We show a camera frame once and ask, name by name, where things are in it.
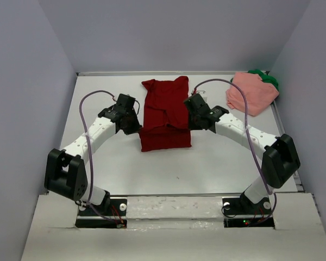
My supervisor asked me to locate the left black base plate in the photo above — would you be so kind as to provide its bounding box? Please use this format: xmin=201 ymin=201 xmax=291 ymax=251
xmin=75 ymin=197 xmax=128 ymax=229

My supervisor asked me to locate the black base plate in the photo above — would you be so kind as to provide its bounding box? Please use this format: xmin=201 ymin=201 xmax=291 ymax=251
xmin=221 ymin=197 xmax=275 ymax=228
xmin=75 ymin=197 xmax=128 ymax=229

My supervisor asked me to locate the green t shirt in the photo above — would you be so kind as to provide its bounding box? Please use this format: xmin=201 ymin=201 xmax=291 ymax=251
xmin=248 ymin=69 xmax=279 ymax=90

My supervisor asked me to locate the dark red t shirt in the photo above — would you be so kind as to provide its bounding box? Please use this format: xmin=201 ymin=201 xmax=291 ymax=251
xmin=139 ymin=76 xmax=191 ymax=152

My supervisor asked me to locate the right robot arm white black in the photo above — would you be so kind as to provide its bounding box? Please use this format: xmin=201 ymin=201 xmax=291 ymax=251
xmin=184 ymin=94 xmax=300 ymax=215

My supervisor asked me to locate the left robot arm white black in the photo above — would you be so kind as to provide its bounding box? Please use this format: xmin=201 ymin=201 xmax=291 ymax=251
xmin=44 ymin=94 xmax=142 ymax=215

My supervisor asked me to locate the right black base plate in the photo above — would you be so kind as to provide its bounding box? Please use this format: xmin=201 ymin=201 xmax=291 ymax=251
xmin=221 ymin=197 xmax=275 ymax=228

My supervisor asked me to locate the pink t shirt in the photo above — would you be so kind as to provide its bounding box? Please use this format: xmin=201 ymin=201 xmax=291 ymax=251
xmin=226 ymin=72 xmax=279 ymax=116

